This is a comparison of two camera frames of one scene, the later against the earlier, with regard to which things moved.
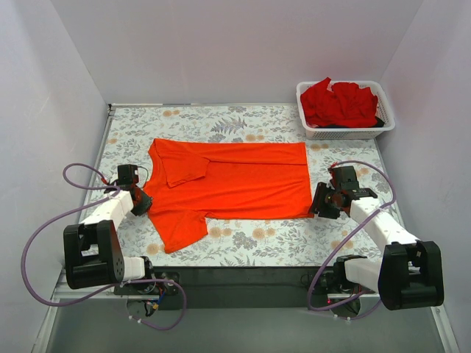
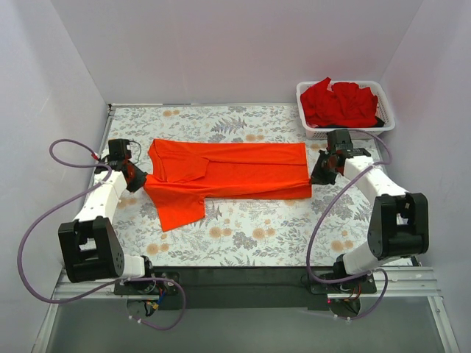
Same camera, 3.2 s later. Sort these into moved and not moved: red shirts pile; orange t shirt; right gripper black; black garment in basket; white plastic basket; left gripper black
Moved: left gripper black; right gripper black; orange t shirt
Not moved: black garment in basket; red shirts pile; white plastic basket
